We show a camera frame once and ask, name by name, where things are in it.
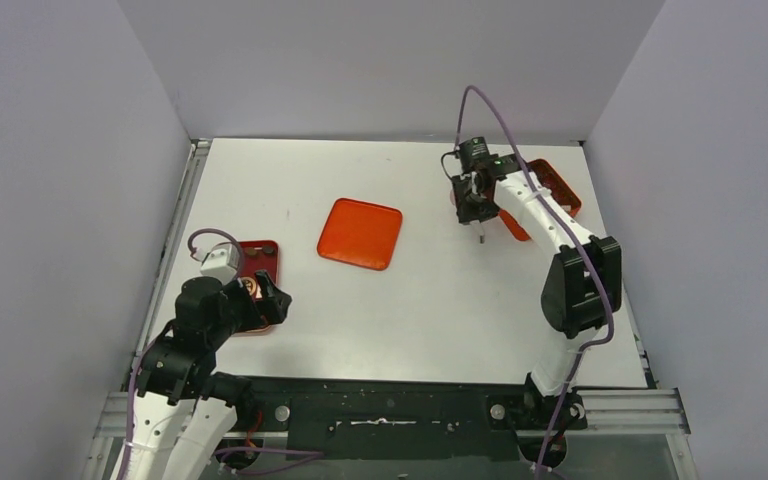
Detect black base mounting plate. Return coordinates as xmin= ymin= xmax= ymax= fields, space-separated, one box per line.
xmin=165 ymin=374 xmax=597 ymax=462

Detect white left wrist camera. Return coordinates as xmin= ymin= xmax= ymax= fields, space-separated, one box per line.
xmin=191 ymin=242 xmax=243 ymax=284

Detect red chocolate tray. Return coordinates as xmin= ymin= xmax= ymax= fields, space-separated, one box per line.
xmin=223 ymin=240 xmax=280 ymax=337

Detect aluminium table edge rail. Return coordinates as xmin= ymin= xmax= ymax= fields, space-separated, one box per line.
xmin=155 ymin=139 xmax=212 ymax=286

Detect orange box lid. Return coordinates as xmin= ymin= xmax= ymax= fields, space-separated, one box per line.
xmin=316 ymin=198 xmax=403 ymax=271

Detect pink silicone tongs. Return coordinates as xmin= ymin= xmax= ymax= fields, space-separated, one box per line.
xmin=449 ymin=190 xmax=486 ymax=245

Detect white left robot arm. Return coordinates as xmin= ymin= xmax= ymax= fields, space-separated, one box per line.
xmin=114 ymin=270 xmax=292 ymax=479

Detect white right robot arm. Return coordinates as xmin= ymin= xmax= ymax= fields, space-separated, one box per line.
xmin=450 ymin=137 xmax=622 ymax=427

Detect orange compartment chocolate box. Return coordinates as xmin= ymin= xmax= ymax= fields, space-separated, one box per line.
xmin=499 ymin=158 xmax=582 ymax=242

